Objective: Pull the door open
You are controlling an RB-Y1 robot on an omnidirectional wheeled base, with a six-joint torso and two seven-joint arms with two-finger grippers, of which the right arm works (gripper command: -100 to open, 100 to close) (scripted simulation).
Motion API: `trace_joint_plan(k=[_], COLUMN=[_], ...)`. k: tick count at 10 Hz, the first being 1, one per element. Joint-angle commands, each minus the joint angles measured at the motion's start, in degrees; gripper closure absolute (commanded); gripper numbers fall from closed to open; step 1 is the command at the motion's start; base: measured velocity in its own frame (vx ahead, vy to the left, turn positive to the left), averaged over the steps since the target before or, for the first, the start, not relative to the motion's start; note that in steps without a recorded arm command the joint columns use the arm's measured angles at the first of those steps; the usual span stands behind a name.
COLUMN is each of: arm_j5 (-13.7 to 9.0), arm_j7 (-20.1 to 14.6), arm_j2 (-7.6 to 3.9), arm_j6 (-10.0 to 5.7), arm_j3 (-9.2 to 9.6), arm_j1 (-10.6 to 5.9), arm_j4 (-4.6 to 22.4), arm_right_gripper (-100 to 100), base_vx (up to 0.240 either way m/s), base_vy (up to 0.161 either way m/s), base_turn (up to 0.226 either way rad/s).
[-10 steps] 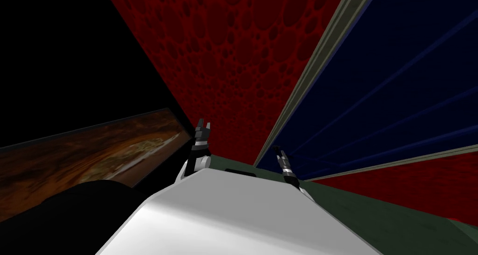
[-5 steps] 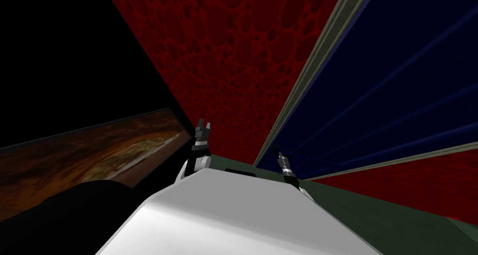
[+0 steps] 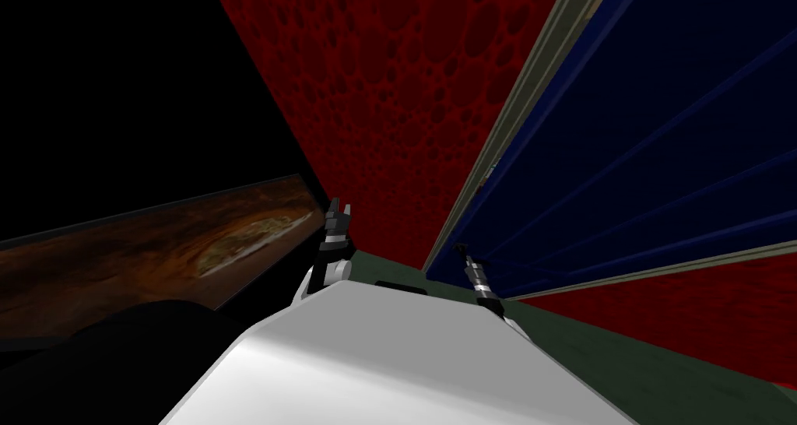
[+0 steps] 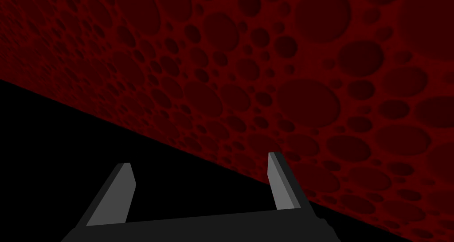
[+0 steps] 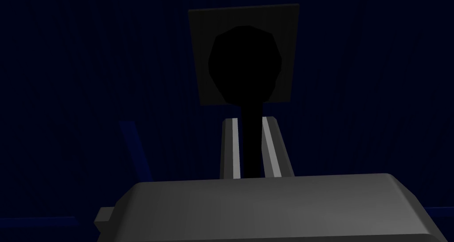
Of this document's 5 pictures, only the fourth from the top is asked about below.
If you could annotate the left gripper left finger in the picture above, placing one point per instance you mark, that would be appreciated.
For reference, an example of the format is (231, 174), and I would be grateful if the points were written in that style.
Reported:
(113, 197)

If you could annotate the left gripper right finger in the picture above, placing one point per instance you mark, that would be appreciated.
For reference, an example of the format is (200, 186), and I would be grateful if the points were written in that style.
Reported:
(283, 187)

